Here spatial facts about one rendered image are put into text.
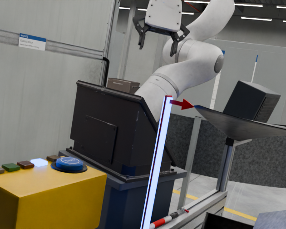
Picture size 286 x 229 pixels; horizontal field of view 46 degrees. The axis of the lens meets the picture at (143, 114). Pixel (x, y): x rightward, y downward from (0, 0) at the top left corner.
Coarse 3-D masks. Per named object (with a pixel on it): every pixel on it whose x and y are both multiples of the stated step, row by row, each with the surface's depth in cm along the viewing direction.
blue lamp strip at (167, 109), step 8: (168, 104) 69; (168, 112) 70; (160, 136) 70; (160, 144) 70; (160, 152) 71; (160, 160) 72; (152, 184) 71; (152, 192) 72; (152, 200) 73; (152, 208) 73; (144, 224) 72
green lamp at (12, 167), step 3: (3, 165) 45; (6, 165) 45; (9, 165) 45; (12, 165) 46; (15, 165) 46; (18, 165) 46; (3, 168) 45; (6, 168) 45; (9, 168) 44; (12, 168) 45; (15, 168) 45; (18, 168) 46; (9, 171) 45
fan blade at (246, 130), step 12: (204, 108) 56; (216, 120) 64; (228, 120) 60; (240, 120) 55; (252, 120) 54; (228, 132) 70; (240, 132) 69; (252, 132) 67; (264, 132) 65; (276, 132) 63
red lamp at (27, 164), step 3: (18, 162) 47; (21, 162) 47; (24, 162) 48; (27, 162) 48; (30, 162) 48; (21, 165) 47; (24, 165) 46; (27, 165) 47; (30, 165) 47; (33, 165) 48; (24, 168) 46; (27, 168) 47
